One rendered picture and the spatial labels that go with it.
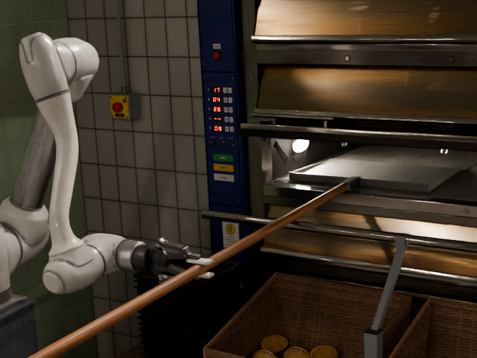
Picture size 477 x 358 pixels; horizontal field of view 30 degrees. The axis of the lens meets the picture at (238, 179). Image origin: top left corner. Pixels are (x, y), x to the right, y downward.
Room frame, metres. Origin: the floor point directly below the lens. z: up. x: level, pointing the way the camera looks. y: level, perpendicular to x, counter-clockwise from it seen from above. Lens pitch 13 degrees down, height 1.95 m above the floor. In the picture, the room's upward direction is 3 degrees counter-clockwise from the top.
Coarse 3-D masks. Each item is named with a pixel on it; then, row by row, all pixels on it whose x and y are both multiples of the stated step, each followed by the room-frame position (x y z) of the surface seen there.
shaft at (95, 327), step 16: (336, 192) 2.97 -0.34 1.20; (304, 208) 2.77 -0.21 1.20; (272, 224) 2.60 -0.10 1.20; (240, 240) 2.46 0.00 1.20; (256, 240) 2.50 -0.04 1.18; (224, 256) 2.36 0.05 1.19; (192, 272) 2.23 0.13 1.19; (160, 288) 2.11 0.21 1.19; (128, 304) 2.01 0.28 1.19; (144, 304) 2.05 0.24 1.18; (96, 320) 1.92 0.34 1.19; (112, 320) 1.94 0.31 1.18; (80, 336) 1.85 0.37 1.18; (48, 352) 1.77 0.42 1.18; (64, 352) 1.81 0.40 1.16
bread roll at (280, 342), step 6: (270, 336) 3.04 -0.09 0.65; (276, 336) 3.04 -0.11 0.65; (282, 336) 3.04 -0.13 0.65; (264, 342) 3.02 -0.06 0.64; (270, 342) 3.02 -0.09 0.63; (276, 342) 3.02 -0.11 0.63; (282, 342) 3.02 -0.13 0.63; (264, 348) 3.02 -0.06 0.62; (270, 348) 3.01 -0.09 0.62; (276, 348) 3.01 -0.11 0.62; (282, 348) 3.01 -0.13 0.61
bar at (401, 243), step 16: (256, 224) 2.79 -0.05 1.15; (288, 224) 2.72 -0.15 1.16; (304, 224) 2.69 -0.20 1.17; (320, 224) 2.67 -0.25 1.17; (384, 240) 2.55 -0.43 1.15; (400, 240) 2.51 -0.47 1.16; (416, 240) 2.49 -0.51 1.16; (432, 240) 2.46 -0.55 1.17; (448, 240) 2.45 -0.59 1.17; (400, 256) 2.49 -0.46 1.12; (384, 288) 2.43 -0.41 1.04; (384, 304) 2.39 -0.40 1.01; (368, 336) 2.33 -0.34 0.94; (368, 352) 2.33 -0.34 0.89
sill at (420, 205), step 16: (272, 192) 3.19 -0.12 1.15; (288, 192) 3.15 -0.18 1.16; (304, 192) 3.12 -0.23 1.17; (320, 192) 3.08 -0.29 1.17; (352, 192) 3.03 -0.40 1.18; (368, 192) 3.02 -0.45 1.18; (384, 192) 3.01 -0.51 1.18; (400, 208) 2.91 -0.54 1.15; (416, 208) 2.88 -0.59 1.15; (432, 208) 2.85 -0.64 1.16; (448, 208) 2.82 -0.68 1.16; (464, 208) 2.79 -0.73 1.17
